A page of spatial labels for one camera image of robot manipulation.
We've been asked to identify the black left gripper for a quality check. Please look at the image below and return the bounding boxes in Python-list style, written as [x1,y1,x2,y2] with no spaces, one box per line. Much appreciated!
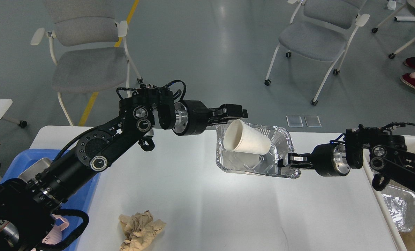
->
[172,100,249,136]

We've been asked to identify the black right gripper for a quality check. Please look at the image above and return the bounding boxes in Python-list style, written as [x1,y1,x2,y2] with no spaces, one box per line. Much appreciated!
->
[279,143,350,177]

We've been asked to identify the aluminium foil tray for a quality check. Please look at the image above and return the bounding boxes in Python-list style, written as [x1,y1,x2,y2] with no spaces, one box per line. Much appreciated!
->
[216,123,301,179]

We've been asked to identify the white paper cup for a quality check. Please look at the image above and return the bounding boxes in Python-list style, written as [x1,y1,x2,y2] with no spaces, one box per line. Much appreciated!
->
[223,119,271,155]

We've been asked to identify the brown paper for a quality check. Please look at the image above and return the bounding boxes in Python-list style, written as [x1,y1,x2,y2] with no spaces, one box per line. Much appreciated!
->
[118,210,166,251]

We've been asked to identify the stainless steel rectangular box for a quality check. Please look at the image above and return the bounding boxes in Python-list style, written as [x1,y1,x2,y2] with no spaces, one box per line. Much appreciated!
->
[18,158,52,183]

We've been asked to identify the pink HOME mug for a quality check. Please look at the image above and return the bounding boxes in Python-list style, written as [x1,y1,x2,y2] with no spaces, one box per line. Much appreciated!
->
[42,214,69,245]

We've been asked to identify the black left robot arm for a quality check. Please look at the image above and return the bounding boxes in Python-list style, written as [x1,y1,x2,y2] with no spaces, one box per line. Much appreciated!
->
[0,80,248,251]

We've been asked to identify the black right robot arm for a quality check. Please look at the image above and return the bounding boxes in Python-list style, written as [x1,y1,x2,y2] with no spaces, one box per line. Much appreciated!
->
[277,122,415,192]

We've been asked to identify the left floor socket plate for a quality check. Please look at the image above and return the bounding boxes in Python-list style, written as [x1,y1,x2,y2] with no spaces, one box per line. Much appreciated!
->
[286,115,303,128]

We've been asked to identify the floor socket plate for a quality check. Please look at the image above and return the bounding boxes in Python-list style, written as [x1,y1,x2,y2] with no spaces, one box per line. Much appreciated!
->
[286,115,303,128]
[304,115,322,128]

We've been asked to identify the right floor socket plate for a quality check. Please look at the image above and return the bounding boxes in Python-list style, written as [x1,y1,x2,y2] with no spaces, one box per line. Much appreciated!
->
[304,115,322,128]

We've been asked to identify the foil tray in bin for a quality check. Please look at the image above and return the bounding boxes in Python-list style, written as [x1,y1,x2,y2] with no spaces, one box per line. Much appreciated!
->
[381,184,415,233]

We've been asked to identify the grey chair right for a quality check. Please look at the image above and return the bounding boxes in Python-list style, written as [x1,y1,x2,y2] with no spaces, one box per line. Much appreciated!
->
[264,0,370,106]

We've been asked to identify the grey chair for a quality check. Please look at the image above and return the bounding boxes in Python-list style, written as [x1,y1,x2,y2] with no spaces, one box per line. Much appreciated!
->
[30,0,144,126]
[264,0,370,106]

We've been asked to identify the grey chair left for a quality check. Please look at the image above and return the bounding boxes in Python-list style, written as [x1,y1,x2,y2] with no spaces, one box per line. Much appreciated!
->
[30,0,144,126]

